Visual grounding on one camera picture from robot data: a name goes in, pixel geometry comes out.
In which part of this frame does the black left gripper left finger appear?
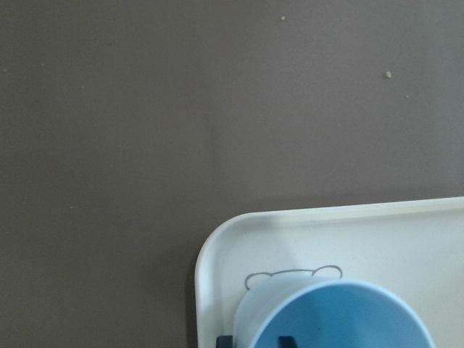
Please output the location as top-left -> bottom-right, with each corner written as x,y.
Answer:
215,335 -> 233,348

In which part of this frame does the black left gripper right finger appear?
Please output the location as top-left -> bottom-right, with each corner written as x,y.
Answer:
278,336 -> 296,348

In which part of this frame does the blue cup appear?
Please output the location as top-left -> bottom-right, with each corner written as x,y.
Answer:
232,274 -> 434,347

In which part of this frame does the cream rabbit tray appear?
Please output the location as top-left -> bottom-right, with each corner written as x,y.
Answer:
195,197 -> 463,347

